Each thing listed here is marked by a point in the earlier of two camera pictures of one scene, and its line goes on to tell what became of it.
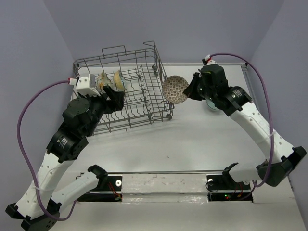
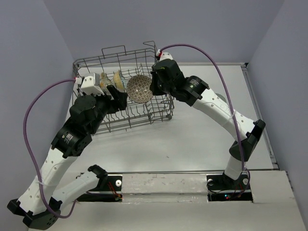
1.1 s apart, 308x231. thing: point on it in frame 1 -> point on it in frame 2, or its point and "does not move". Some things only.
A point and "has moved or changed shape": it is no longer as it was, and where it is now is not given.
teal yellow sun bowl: (119, 79) does not move
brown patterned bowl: (173, 89) has moved or changed shape
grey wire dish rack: (139, 74) does not move
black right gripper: (190, 90) -> (156, 90)
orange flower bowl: (102, 80) does not move
